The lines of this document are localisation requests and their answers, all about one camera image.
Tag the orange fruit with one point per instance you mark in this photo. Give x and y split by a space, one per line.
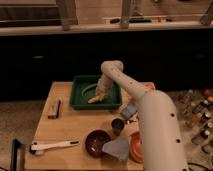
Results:
150 86

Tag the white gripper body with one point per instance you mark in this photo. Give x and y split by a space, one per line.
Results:
104 85

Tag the green cucumber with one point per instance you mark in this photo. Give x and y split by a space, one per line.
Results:
87 88

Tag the orange bowl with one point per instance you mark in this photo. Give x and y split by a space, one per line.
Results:
135 148

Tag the grey folded cloth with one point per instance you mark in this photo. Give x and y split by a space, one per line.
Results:
118 148

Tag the metal measuring cup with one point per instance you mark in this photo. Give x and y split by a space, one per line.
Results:
122 127

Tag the dark purple bowl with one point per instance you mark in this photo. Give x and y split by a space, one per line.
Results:
95 141

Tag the black chair back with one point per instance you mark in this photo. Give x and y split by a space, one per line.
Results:
17 156

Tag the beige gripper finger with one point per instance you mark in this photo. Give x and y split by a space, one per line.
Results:
104 97

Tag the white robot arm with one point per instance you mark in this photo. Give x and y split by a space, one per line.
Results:
162 144

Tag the green plastic tray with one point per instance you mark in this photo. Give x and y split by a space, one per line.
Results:
78 102

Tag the white handled brush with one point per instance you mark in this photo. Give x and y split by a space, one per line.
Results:
39 148

